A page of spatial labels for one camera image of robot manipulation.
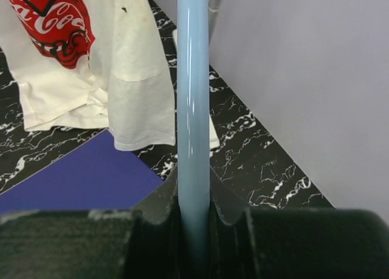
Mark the metal clothes rack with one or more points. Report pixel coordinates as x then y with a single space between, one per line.
214 5

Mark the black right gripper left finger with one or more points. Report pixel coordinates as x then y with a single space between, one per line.
137 243

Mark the white t shirt red print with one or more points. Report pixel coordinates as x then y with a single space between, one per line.
90 64

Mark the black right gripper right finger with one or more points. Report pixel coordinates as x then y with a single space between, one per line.
252 242

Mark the blue ring binder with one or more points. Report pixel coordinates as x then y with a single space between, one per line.
94 176

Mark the light blue plastic hanger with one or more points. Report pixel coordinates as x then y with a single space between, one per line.
193 185

